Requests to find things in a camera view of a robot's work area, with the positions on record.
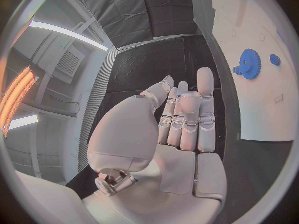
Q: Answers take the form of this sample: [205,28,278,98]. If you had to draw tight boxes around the white task board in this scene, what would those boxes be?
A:
[211,0,298,142]

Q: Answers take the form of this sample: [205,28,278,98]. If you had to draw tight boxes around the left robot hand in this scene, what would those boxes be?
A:
[81,66,228,224]

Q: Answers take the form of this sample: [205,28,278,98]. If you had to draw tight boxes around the blue short cylinder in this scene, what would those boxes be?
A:
[269,53,282,66]

